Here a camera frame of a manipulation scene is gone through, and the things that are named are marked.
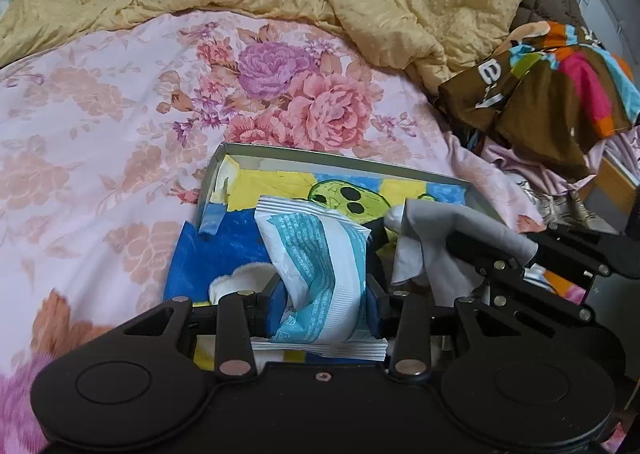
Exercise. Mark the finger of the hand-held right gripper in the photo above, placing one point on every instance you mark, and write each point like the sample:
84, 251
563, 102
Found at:
540, 296
575, 249

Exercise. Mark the grey cloth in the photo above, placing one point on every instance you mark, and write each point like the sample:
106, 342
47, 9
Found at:
450, 219

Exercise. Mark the wooden side rail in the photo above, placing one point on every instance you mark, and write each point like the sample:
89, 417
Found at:
612, 186

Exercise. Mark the brown multicolour striped garment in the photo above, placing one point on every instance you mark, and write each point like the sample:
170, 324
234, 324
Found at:
540, 103

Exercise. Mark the pink floral bedspread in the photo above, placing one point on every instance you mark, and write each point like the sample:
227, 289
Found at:
100, 158

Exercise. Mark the cartoon print sheet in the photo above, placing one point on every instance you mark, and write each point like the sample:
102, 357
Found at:
220, 254

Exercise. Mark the pastel striped towel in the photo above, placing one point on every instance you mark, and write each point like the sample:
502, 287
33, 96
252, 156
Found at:
560, 284

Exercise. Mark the white and blue packet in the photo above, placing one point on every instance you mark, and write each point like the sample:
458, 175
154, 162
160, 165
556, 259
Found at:
325, 264

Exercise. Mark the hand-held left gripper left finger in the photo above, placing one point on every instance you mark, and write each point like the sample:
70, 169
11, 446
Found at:
274, 309

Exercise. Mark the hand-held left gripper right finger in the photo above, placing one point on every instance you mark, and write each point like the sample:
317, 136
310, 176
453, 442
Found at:
376, 309

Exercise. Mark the pale pink cloth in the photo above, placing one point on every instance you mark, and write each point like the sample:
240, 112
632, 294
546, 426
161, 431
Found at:
505, 158

